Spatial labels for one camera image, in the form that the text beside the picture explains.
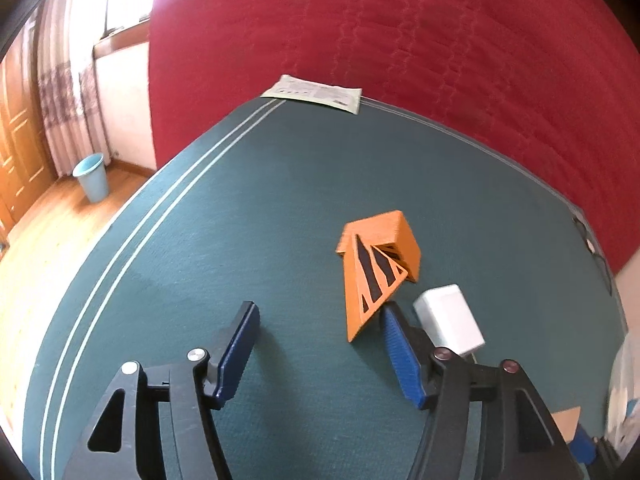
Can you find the wooden door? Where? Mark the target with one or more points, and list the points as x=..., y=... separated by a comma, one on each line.
x=20, y=150

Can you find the orange striped wedge block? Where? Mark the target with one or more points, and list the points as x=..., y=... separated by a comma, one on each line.
x=365, y=280

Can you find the red quilted blanket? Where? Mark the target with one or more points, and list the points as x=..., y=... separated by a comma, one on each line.
x=400, y=35

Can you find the brown cardboard piece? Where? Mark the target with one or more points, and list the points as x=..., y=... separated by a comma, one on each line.
x=567, y=422

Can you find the window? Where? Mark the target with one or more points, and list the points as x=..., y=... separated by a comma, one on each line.
x=130, y=0

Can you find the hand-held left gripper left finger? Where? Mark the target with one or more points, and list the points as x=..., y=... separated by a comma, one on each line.
x=240, y=345

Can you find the patterned curtain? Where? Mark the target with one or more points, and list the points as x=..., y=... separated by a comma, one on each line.
x=65, y=85

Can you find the white charger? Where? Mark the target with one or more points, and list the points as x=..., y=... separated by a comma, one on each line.
x=445, y=315

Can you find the green table mat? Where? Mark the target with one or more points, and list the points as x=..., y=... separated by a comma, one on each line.
x=250, y=210

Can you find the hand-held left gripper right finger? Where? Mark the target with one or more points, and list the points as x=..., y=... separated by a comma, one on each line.
x=400, y=350

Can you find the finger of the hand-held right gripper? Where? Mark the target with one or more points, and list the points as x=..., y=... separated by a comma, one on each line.
x=584, y=447

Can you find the paper leaflet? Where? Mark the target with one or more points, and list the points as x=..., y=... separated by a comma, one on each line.
x=315, y=92

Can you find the blue waste bin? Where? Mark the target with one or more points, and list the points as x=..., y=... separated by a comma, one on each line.
x=92, y=180

